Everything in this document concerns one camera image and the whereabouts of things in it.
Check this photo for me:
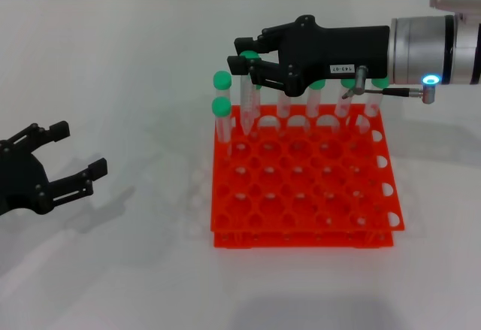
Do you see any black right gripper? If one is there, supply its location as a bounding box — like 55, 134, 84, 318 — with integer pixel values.
227, 15, 392, 97

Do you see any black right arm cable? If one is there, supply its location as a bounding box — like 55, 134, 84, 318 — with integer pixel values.
340, 65, 440, 104

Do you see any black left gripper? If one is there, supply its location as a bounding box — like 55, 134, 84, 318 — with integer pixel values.
0, 120, 109, 216

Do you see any orange test tube rack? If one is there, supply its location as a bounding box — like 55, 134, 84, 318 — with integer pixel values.
208, 103, 407, 250

